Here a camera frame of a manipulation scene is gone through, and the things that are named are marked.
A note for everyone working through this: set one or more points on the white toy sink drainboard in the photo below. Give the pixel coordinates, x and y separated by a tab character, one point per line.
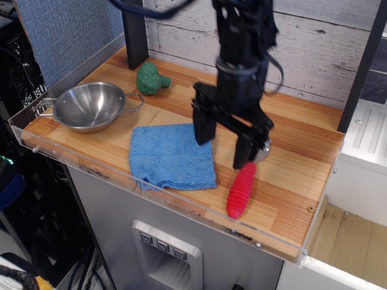
357	183

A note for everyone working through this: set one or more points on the black plastic crate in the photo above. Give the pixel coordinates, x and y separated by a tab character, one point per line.
21	78

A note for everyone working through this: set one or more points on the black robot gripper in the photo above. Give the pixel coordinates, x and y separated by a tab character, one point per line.
234	102

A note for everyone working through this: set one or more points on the black vertical post right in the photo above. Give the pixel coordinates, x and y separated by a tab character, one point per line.
364	67

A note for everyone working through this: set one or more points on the clear acrylic table guard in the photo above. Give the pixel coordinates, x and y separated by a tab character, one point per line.
287	188

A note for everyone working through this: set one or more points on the stainless steel bowl with handles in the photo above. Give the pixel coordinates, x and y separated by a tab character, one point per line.
89	107

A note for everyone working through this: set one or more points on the red handled metal spoon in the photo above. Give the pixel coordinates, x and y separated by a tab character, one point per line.
239	194

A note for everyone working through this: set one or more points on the blue folded towel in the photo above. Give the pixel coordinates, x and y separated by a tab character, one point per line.
169	156

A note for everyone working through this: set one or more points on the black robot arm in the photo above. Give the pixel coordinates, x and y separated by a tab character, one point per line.
246	30

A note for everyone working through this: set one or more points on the black vertical post left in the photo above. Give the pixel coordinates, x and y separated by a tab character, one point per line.
135	34

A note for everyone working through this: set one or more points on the blue fabric panel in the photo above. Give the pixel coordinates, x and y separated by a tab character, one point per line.
70	39

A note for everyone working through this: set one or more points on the black vertical post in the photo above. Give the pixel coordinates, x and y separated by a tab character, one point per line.
135	34
364	67

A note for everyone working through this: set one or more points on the grey toy fridge dispenser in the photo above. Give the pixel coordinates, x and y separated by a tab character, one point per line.
167	261

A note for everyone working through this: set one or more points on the green toy broccoli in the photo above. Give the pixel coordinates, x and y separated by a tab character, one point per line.
149	81

